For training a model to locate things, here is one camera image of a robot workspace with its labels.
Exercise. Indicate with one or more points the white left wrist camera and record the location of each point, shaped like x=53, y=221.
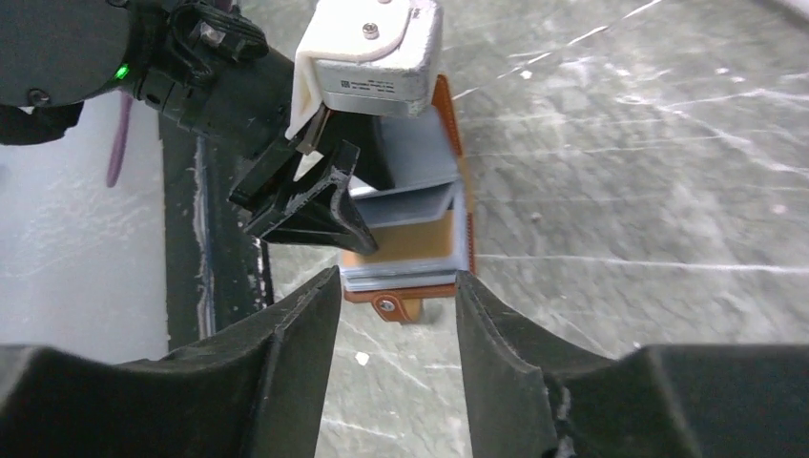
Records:
x=367, y=57

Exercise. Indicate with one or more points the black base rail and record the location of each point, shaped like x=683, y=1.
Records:
x=216, y=274

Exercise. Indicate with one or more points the aluminium frame rail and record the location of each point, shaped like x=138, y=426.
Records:
x=83, y=264

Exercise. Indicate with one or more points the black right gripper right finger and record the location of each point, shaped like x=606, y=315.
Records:
x=530, y=393

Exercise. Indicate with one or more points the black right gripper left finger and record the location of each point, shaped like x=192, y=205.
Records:
x=254, y=389

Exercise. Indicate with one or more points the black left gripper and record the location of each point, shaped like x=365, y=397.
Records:
x=212, y=72

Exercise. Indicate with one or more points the brown leather card holder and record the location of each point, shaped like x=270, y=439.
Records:
x=424, y=225

